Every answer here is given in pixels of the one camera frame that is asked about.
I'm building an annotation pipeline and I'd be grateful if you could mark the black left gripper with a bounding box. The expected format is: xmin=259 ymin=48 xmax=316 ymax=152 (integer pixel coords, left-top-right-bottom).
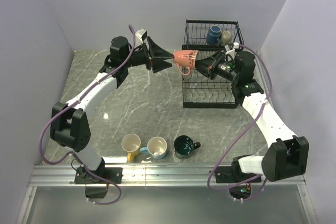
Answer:
xmin=123 ymin=37 xmax=174 ymax=73

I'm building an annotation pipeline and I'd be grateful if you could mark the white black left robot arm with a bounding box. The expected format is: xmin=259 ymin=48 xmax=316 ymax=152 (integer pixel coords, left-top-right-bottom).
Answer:
xmin=50 ymin=36 xmax=174 ymax=183

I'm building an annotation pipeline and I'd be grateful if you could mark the beige ceramic mug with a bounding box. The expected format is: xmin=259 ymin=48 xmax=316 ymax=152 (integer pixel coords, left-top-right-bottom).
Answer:
xmin=220 ymin=30 xmax=233 ymax=46

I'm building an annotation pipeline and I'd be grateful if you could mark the yellow ceramic mug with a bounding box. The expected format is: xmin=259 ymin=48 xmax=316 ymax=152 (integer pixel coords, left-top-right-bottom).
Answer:
xmin=121 ymin=134 xmax=141 ymax=163

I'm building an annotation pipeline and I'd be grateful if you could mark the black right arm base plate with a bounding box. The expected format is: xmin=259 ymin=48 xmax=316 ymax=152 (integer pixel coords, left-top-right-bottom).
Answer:
xmin=211 ymin=166 xmax=261 ymax=184

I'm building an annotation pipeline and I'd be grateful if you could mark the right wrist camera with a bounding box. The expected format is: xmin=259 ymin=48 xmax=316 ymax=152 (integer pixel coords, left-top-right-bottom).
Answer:
xmin=224 ymin=42 xmax=240 ymax=58

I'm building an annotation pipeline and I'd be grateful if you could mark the black wire dish rack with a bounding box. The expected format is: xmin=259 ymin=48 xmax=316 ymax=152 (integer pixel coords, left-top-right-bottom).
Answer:
xmin=182 ymin=19 xmax=244 ymax=109

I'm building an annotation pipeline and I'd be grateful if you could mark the light blue ceramic mug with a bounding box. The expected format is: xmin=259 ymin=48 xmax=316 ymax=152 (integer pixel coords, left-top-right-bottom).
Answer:
xmin=140 ymin=136 xmax=167 ymax=159

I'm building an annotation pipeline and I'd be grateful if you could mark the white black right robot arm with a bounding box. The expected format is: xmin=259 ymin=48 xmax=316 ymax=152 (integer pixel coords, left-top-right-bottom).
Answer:
xmin=196 ymin=49 xmax=309 ymax=182

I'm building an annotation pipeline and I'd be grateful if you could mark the black box under rail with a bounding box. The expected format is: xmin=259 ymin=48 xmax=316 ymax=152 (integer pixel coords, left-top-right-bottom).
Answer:
xmin=85 ymin=186 xmax=108 ymax=199

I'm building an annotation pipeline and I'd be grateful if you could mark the dark blue ceramic mug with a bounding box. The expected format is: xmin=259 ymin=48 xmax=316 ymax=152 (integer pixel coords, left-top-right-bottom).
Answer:
xmin=206 ymin=25 xmax=222 ymax=46

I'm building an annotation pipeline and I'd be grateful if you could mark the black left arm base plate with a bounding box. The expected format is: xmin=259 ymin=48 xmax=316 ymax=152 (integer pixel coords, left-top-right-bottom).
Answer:
xmin=74 ymin=167 xmax=122 ymax=184

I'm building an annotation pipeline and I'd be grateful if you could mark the dark green ceramic mug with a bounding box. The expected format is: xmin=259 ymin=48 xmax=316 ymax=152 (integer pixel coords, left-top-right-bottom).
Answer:
xmin=173 ymin=135 xmax=201 ymax=159

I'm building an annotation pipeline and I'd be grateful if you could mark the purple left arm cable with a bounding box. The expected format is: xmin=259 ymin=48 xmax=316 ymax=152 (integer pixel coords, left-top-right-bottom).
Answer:
xmin=39 ymin=24 xmax=137 ymax=206

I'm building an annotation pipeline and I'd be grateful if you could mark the aluminium mounting rail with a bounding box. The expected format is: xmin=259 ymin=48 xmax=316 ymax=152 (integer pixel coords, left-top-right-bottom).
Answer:
xmin=28 ymin=163 xmax=307 ymax=188

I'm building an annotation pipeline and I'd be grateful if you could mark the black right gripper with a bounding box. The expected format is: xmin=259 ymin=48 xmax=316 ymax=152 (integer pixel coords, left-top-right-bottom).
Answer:
xmin=190 ymin=51 xmax=240 ymax=83

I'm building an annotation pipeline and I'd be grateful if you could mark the pink ceramic mug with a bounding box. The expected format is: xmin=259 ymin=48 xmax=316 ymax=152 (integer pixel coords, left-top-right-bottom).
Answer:
xmin=173 ymin=50 xmax=198 ymax=76

